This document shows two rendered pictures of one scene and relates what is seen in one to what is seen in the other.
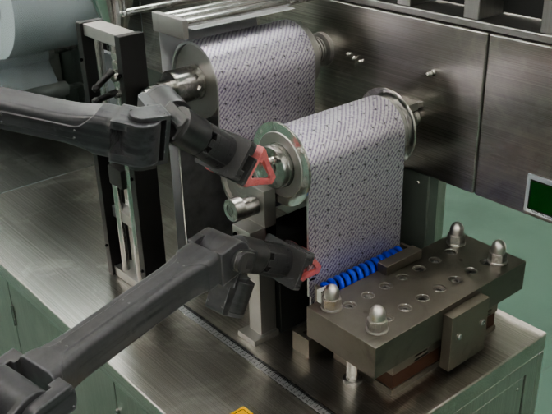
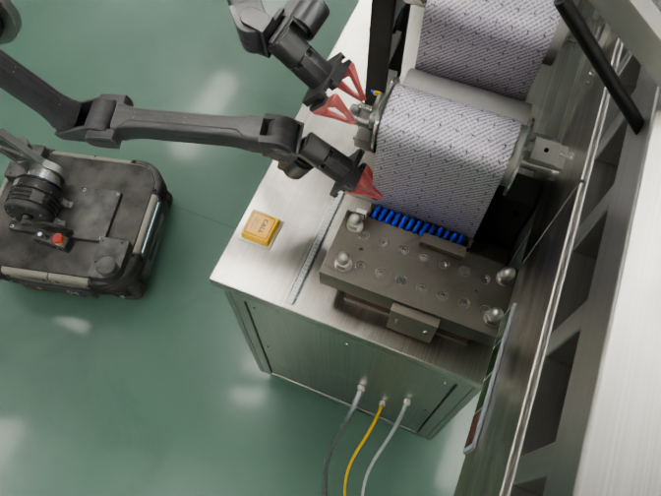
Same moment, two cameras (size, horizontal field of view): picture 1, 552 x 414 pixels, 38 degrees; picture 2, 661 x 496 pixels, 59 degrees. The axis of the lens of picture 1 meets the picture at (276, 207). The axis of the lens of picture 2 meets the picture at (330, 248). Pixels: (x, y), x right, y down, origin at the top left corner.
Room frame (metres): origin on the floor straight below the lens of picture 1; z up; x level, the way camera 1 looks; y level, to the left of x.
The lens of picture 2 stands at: (0.81, -0.59, 2.13)
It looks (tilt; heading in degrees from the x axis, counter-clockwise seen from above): 64 degrees down; 62
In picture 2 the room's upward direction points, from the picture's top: 1 degrees counter-clockwise
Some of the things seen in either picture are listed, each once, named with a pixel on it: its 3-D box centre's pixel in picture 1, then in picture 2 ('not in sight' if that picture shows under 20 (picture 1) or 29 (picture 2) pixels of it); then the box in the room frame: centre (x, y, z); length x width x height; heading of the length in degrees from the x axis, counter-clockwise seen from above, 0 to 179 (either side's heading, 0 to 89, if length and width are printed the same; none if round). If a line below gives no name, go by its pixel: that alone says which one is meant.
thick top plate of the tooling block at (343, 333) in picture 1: (420, 296); (421, 278); (1.20, -0.25, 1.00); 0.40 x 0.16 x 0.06; 130
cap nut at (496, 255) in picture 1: (498, 250); (495, 315); (1.27, -0.40, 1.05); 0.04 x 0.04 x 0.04
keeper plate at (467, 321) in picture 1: (465, 332); (411, 324); (1.14, -0.32, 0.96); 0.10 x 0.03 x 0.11; 130
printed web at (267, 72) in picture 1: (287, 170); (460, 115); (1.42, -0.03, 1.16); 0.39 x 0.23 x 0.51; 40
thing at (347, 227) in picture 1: (356, 229); (426, 200); (1.27, -0.14, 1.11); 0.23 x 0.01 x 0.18; 130
